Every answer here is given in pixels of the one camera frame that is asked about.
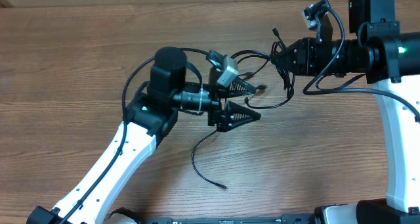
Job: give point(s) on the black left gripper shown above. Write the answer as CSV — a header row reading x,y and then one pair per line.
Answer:
x,y
218,117

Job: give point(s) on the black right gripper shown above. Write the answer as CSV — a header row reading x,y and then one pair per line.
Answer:
x,y
303,52

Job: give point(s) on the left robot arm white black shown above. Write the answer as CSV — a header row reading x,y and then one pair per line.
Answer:
x,y
147,120

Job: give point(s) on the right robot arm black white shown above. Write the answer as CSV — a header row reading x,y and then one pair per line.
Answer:
x,y
389,60

